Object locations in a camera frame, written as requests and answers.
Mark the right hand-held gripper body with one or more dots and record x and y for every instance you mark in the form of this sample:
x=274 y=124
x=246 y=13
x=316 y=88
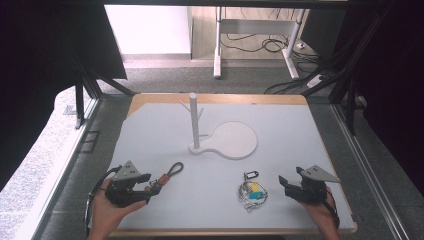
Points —
x=310 y=190

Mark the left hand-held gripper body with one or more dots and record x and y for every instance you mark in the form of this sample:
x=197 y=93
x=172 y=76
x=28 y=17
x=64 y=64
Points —
x=121 y=193

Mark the person's left hand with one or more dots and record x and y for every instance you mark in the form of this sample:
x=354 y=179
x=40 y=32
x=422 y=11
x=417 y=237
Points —
x=105 y=213

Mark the person's right hand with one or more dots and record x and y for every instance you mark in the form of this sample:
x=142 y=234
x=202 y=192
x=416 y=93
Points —
x=325 y=216

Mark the black key tag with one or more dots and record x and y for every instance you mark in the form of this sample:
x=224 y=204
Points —
x=252 y=175

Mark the white table mat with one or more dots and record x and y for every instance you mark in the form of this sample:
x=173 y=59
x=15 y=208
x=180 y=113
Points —
x=293 y=133

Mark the black floor outlet cover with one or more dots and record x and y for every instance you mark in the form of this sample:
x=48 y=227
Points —
x=90 y=141

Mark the white key stand with pegs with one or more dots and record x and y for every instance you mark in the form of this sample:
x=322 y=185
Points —
x=233 y=140

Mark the black metal stand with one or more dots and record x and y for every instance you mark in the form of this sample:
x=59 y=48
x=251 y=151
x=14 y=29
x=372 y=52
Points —
x=350 y=100
x=79 y=103

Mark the white power strip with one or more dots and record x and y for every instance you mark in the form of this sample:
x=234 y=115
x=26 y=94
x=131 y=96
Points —
x=315 y=81

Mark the black curtain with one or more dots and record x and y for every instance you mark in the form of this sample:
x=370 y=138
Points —
x=393 y=83
x=40 y=66

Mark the aluminium rail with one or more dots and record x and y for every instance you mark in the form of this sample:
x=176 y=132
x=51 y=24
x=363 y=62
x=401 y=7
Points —
x=370 y=166
x=66 y=160

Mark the white desk frame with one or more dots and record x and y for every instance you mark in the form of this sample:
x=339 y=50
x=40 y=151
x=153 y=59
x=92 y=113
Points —
x=256 y=26

